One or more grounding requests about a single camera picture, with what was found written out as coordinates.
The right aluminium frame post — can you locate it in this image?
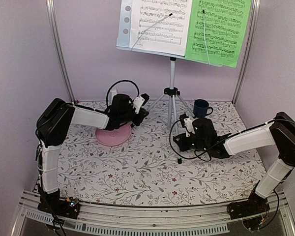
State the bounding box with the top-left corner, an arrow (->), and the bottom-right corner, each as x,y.
232,0 -> 260,106

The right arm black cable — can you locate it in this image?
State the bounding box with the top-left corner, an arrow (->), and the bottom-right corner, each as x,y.
169,120 -> 233,163

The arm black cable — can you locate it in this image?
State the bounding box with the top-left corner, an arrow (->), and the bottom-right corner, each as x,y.
105,79 -> 141,114
169,120 -> 233,163

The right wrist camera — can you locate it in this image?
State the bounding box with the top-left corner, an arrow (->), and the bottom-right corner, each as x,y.
179,114 -> 194,137

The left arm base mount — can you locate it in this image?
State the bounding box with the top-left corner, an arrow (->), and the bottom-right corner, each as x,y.
37,188 -> 80,219

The front aluminium rail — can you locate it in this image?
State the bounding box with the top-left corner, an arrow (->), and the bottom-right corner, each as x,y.
12,191 -> 295,236

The pink plastic plate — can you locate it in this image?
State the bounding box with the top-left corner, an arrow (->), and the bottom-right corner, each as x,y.
95,124 -> 132,147

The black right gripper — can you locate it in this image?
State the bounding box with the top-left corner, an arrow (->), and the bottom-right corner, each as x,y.
174,133 -> 209,152

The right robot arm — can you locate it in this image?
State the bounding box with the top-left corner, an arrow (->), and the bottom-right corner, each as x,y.
169,112 -> 295,214

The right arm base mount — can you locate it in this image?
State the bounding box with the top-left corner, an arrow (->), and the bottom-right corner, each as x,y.
227,182 -> 270,219

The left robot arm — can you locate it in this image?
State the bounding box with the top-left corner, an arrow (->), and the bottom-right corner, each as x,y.
35,93 -> 149,213

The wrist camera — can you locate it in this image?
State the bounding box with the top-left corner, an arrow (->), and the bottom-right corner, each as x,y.
179,114 -> 194,137
133,93 -> 149,114

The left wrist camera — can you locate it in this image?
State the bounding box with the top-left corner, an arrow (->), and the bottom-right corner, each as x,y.
133,93 -> 149,114

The dark blue ceramic mug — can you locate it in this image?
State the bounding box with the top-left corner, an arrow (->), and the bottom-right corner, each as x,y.
193,99 -> 213,118

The aluminium frame post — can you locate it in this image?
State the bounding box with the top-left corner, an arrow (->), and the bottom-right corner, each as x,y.
232,0 -> 260,106
46,0 -> 76,103

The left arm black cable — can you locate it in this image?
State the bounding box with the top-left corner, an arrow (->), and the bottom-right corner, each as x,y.
105,79 -> 141,114

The left aluminium frame post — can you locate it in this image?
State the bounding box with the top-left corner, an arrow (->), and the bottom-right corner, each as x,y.
46,0 -> 76,103

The white metronome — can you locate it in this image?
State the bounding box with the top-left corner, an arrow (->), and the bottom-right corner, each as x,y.
108,88 -> 118,105

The white sheet music page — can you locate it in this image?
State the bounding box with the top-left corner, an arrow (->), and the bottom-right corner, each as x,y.
129,0 -> 192,56

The green sheet music page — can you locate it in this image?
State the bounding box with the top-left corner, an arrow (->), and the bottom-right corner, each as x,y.
184,0 -> 252,68

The light blue music stand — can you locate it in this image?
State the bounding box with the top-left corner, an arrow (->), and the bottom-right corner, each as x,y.
116,0 -> 253,164

